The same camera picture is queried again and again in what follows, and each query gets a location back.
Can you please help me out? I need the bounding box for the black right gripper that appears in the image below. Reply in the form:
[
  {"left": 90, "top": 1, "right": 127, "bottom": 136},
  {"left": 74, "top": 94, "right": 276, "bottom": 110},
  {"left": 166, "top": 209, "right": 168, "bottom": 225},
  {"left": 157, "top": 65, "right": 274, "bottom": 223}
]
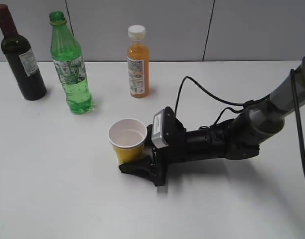
[{"left": 118, "top": 124, "right": 229, "bottom": 187}]

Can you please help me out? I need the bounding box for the yellow paper cup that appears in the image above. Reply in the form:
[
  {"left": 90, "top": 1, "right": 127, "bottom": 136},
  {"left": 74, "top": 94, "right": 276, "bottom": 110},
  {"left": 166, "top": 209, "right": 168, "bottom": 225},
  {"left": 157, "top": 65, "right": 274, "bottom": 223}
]
[{"left": 108, "top": 119, "right": 148, "bottom": 164}]

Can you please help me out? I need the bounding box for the green sprite bottle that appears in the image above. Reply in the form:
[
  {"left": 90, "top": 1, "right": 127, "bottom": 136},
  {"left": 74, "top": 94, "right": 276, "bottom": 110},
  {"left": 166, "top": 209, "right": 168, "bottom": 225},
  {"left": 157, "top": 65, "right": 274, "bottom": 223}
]
[{"left": 49, "top": 11, "right": 93, "bottom": 115}]

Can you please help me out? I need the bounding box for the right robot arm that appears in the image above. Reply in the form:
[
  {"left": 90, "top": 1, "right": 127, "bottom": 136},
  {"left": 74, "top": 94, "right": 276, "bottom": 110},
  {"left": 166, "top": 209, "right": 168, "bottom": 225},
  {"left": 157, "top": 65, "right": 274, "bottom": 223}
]
[{"left": 119, "top": 57, "right": 305, "bottom": 186}]

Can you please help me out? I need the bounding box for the orange juice bottle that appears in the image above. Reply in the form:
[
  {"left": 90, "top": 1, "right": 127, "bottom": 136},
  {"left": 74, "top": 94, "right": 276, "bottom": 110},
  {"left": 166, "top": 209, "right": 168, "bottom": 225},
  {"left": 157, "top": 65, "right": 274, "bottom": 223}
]
[{"left": 127, "top": 25, "right": 149, "bottom": 99}]

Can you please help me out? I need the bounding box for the dark red wine bottle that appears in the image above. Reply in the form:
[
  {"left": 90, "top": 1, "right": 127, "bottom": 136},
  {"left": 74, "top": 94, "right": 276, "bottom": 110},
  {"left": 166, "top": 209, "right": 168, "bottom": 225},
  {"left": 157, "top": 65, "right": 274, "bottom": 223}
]
[{"left": 0, "top": 4, "right": 47, "bottom": 101}]

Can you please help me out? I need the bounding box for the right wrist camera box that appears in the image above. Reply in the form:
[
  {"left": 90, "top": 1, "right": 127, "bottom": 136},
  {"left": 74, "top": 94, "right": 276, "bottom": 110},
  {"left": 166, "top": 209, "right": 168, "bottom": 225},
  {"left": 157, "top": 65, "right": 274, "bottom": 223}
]
[{"left": 151, "top": 107, "right": 186, "bottom": 149}]

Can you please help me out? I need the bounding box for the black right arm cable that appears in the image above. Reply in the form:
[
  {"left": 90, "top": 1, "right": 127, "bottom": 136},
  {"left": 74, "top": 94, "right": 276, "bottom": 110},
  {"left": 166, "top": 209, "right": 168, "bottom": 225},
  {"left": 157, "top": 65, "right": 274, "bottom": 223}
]
[{"left": 174, "top": 69, "right": 305, "bottom": 220}]

